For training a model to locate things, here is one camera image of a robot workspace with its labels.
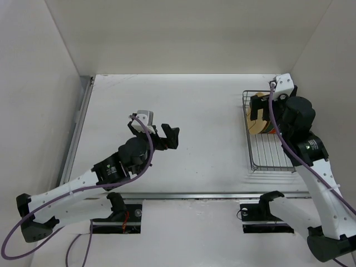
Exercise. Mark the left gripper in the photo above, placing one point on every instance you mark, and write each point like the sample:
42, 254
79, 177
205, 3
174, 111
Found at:
171, 134

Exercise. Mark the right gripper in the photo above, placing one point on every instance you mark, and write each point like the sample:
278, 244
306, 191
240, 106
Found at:
258, 102

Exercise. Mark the beige bear plate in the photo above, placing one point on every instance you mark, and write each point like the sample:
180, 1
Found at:
258, 125

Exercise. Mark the yellow black patterned plate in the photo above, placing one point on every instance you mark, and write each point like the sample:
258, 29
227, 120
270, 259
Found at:
268, 127

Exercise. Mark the orange plate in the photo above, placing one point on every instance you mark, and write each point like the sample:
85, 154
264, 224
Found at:
274, 131

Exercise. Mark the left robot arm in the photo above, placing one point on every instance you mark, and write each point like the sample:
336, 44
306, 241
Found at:
92, 195

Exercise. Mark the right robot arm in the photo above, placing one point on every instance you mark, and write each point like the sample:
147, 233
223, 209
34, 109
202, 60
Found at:
332, 234

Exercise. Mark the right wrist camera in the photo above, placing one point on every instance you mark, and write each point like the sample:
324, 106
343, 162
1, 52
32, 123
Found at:
283, 85

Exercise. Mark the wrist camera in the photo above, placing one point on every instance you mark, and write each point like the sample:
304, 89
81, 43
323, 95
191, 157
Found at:
142, 120
283, 85

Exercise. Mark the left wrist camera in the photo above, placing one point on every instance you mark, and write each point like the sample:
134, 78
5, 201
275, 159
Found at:
142, 120

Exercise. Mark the grey wire dish rack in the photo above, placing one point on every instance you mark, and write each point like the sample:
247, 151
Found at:
264, 149

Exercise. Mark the front metal table rail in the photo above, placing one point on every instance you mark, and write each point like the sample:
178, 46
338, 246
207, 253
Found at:
192, 196

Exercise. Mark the metal table rail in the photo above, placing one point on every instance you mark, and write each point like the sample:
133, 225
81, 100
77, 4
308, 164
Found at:
75, 131
192, 196

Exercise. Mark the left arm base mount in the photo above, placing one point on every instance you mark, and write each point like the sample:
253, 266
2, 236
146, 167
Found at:
129, 222

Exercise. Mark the left metal table rail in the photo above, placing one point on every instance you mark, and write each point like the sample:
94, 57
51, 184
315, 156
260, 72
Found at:
75, 131

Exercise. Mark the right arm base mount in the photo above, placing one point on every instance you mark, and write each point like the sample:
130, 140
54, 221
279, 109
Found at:
255, 220

